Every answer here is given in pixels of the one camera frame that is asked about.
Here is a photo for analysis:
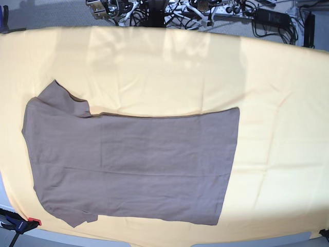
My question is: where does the black power adapter brick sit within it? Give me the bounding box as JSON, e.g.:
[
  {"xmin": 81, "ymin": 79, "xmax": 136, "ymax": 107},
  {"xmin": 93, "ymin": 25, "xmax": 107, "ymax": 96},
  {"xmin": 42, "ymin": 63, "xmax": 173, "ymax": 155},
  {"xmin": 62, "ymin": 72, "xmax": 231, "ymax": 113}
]
[{"xmin": 254, "ymin": 8, "xmax": 290, "ymax": 28}]

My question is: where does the black clamp at right corner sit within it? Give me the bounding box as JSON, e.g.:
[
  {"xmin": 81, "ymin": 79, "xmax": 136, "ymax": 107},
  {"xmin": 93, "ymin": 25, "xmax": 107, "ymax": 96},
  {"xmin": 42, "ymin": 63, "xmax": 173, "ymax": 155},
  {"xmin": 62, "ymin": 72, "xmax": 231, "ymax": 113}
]
[{"xmin": 319, "ymin": 229, "xmax": 329, "ymax": 240}]

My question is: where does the black stand post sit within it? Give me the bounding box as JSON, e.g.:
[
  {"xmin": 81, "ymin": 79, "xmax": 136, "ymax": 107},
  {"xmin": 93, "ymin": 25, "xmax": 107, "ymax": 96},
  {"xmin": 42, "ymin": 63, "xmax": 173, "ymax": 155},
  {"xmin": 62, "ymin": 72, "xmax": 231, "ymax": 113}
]
[{"xmin": 147, "ymin": 0, "xmax": 167, "ymax": 28}]

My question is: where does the brown T-shirt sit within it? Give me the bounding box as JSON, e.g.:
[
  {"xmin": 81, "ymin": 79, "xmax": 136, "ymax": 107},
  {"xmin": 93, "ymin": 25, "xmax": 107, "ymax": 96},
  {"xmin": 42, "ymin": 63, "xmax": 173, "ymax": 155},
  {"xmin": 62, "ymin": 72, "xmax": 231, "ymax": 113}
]
[{"xmin": 22, "ymin": 81, "xmax": 240, "ymax": 227}]

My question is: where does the yellow tablecloth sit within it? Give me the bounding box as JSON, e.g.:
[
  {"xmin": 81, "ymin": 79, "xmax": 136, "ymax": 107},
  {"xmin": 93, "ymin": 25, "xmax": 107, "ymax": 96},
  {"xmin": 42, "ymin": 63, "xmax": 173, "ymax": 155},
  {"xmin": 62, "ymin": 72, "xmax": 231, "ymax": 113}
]
[{"xmin": 1, "ymin": 26, "xmax": 328, "ymax": 246}]

